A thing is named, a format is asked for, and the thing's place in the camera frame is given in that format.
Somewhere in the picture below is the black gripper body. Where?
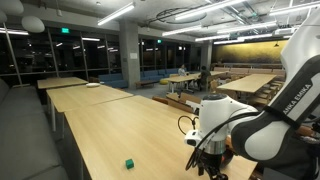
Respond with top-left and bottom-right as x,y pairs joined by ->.
198,153 -> 230,180

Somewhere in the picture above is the cardboard box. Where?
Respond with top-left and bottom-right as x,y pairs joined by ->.
186,94 -> 205,114
165,92 -> 195,114

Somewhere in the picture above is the green cube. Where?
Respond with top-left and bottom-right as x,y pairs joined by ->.
125,158 -> 135,170

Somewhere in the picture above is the wooden table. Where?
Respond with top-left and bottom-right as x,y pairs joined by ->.
165,73 -> 201,93
37,76 -> 89,101
46,84 -> 134,133
216,73 -> 278,95

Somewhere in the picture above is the person in dark clothes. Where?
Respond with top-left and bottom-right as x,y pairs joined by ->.
198,64 -> 212,89

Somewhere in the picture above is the brown leather seat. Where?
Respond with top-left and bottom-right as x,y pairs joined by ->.
295,125 -> 315,137

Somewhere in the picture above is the person in white shirt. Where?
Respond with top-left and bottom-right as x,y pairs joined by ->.
177,63 -> 188,77

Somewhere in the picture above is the blue sofa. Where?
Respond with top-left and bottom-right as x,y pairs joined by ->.
139,68 -> 180,82
98,73 -> 129,89

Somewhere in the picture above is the ceiling light strip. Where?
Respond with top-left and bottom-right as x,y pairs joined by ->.
97,1 -> 136,26
194,33 -> 231,43
161,24 -> 203,37
174,0 -> 248,21
216,21 -> 278,35

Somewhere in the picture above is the grey bench seat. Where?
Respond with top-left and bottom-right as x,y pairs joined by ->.
0,78 -> 70,180

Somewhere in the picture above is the white pendant lamp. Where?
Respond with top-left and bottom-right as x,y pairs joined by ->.
0,0 -> 25,15
0,9 -> 8,24
21,15 -> 46,34

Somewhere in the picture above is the wrist camera on wooden mount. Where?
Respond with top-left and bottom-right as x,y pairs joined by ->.
224,135 -> 235,158

